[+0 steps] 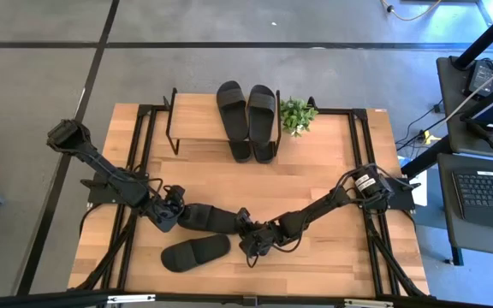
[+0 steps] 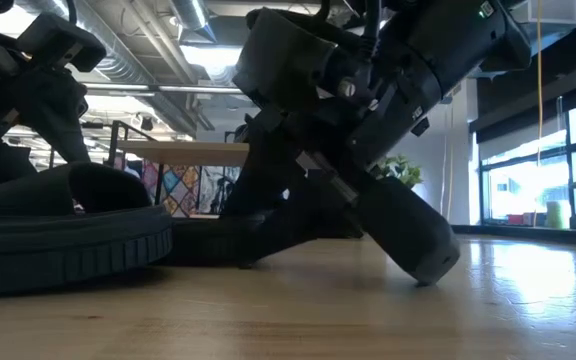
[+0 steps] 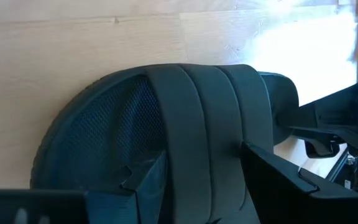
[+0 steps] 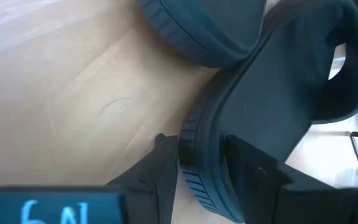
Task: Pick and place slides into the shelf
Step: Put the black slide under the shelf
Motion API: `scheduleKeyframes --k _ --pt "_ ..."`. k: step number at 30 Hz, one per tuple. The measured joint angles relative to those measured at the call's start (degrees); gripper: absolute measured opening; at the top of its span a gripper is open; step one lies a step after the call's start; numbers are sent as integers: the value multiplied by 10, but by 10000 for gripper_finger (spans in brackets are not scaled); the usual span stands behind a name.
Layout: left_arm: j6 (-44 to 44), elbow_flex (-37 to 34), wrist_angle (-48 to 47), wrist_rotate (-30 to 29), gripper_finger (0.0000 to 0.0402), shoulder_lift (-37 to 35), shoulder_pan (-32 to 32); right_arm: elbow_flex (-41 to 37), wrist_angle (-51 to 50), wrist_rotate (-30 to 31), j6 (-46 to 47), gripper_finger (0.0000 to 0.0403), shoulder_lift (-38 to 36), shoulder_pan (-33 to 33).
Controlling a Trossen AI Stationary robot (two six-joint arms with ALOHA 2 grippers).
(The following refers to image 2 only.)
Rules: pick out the green cylinder container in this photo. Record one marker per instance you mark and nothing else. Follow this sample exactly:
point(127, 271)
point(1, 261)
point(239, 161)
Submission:
point(558, 216)

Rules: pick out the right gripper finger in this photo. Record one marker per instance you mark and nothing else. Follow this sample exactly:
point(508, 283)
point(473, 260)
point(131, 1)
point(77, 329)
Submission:
point(273, 190)
point(408, 235)

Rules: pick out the wooden shelf with black frame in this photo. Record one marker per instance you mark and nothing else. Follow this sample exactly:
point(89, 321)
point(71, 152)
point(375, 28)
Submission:
point(193, 152)

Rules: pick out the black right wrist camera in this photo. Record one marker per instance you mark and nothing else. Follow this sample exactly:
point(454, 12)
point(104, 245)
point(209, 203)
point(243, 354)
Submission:
point(283, 55)

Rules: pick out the linear ceiling light tube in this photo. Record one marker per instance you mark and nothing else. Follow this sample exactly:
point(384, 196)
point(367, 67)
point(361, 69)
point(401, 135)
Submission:
point(118, 86)
point(198, 89)

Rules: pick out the black background robot arm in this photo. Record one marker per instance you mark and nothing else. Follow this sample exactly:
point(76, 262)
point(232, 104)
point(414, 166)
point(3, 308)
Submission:
point(225, 192)

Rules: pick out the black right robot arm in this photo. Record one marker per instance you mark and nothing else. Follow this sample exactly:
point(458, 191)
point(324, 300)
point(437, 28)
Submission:
point(468, 45)

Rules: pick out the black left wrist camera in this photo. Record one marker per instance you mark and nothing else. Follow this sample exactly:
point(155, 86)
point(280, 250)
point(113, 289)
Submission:
point(63, 42)

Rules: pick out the colourful patterned wall panel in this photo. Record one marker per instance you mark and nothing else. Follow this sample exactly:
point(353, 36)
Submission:
point(178, 186)

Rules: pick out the green plant in white pot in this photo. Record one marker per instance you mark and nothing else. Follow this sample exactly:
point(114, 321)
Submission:
point(403, 170)

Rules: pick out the black ceiling spotlight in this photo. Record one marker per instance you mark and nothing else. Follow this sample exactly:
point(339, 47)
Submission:
point(146, 123)

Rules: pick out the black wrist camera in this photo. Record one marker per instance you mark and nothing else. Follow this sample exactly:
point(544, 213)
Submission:
point(283, 55)
point(63, 42)

